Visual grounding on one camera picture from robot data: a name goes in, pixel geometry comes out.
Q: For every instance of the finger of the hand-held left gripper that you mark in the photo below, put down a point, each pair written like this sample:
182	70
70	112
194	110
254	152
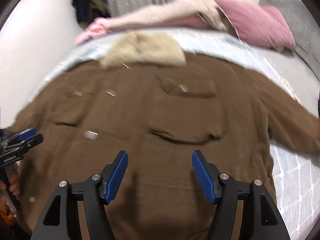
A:
28	133
33	140

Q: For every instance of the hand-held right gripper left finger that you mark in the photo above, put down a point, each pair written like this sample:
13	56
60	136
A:
117	177

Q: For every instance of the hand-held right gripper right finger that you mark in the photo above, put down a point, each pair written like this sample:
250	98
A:
203	177

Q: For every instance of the brown jacket with beige collar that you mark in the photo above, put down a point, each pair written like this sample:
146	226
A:
160	120

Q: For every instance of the person's left hand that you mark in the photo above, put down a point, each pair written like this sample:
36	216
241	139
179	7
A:
14	181

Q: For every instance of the pink pillow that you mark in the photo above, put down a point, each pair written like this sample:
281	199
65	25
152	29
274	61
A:
257	22

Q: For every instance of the beige and pink blanket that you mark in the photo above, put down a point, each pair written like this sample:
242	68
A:
172	11

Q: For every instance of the grey quilted blanket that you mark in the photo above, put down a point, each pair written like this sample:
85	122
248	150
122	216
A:
300	17

